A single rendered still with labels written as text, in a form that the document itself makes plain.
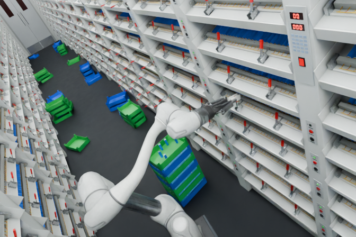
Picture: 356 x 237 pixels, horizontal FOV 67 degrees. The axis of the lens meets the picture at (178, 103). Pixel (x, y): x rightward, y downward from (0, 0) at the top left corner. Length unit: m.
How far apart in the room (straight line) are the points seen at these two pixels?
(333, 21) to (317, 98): 0.28
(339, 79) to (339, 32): 0.18
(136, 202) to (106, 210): 0.34
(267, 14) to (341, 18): 0.26
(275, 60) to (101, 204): 0.97
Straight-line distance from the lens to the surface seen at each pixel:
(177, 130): 1.28
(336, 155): 1.26
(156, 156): 2.17
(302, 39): 0.94
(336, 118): 1.12
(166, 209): 1.80
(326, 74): 1.01
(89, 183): 1.45
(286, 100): 1.22
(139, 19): 2.07
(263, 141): 1.60
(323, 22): 0.91
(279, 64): 1.11
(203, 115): 1.34
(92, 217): 1.36
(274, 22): 1.00
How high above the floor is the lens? 1.89
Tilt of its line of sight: 32 degrees down
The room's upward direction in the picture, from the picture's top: 25 degrees counter-clockwise
